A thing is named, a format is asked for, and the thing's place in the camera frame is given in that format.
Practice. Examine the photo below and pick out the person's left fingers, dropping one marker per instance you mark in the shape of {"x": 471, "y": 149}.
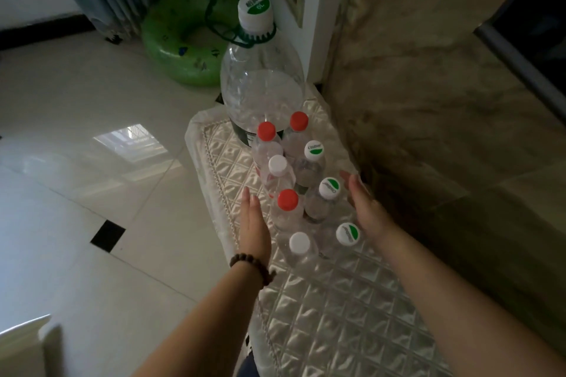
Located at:
{"x": 250, "y": 204}

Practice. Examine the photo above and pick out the person's right fingers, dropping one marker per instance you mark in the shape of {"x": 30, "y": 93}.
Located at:
{"x": 353, "y": 186}

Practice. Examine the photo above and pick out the person's left forearm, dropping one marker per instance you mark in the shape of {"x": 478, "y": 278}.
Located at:
{"x": 208, "y": 323}

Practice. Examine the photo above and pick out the silver quilted table cover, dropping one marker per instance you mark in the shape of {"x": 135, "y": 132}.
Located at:
{"x": 336, "y": 310}

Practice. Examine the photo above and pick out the person's left hand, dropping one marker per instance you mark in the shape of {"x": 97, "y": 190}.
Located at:
{"x": 255, "y": 231}

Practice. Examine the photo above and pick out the large clear water bottle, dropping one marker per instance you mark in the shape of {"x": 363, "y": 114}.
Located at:
{"x": 261, "y": 80}

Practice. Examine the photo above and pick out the white furniture piece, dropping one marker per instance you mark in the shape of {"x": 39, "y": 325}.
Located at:
{"x": 26, "y": 350}

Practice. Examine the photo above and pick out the small white-capped clear bottle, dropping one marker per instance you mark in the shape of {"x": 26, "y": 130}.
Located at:
{"x": 278, "y": 165}
{"x": 300, "y": 243}

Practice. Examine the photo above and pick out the person's right hand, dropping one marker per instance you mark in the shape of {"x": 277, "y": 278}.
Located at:
{"x": 369, "y": 212}

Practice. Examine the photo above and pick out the black television screen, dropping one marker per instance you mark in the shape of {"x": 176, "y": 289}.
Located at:
{"x": 530, "y": 23}

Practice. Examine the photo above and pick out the person's blue trousers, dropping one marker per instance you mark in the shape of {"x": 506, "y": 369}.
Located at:
{"x": 248, "y": 367}

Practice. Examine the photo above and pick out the person's right forearm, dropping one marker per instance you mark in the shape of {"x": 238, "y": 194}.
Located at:
{"x": 446, "y": 301}

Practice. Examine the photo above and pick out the small red-capped clear bottle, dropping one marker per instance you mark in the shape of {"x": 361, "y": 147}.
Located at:
{"x": 299, "y": 122}
{"x": 266, "y": 132}
{"x": 288, "y": 201}

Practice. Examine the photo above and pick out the white door frame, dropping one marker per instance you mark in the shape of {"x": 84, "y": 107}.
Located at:
{"x": 323, "y": 10}

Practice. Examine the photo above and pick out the small green-white-capped clear bottle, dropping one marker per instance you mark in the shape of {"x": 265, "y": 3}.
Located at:
{"x": 314, "y": 151}
{"x": 348, "y": 234}
{"x": 330, "y": 189}

